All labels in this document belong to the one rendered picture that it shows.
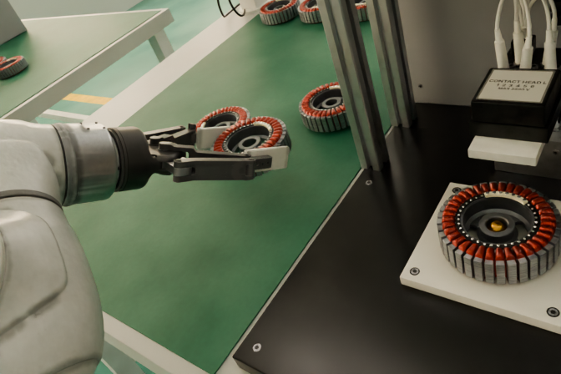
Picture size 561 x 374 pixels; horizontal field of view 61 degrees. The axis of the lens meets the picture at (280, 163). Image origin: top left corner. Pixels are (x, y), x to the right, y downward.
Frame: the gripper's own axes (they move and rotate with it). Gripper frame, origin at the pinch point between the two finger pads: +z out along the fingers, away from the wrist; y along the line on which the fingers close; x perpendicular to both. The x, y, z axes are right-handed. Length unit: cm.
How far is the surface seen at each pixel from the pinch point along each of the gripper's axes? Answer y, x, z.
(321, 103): 6.6, -4.3, 20.0
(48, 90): 101, 10, 0
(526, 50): -30.8, -17.3, 9.1
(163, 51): 115, -2, 44
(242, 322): -15.5, 15.8, -10.5
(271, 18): 49, -18, 41
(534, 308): -39.8, 4.3, 2.6
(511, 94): -32.3, -13.3, 4.9
